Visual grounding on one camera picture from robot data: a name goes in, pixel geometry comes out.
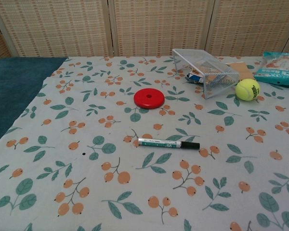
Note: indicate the green white marker body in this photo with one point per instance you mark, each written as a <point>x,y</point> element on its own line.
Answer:
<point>159,143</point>

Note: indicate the red disc with hole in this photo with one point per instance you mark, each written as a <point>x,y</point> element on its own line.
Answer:
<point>142,99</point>

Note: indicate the blue yellow snack packet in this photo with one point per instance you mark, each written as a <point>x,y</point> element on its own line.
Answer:
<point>195,77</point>

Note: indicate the colourful snack packet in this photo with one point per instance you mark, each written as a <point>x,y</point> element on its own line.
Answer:
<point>215,77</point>

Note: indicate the floral leaf fruit tablecloth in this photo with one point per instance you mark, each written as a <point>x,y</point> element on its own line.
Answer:
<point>62,156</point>

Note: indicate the woven bamboo screen panel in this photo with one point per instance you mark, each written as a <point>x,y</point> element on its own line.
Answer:
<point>57,26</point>
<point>0,41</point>
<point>159,24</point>
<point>255,24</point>

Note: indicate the yellow tennis ball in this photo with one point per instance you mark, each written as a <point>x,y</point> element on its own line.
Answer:
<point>245,90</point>

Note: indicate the brown kraft spiral notebook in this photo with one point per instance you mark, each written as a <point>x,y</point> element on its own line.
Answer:
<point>241,68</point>

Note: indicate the teal white snack bag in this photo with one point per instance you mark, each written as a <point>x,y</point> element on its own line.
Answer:
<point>279,72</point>

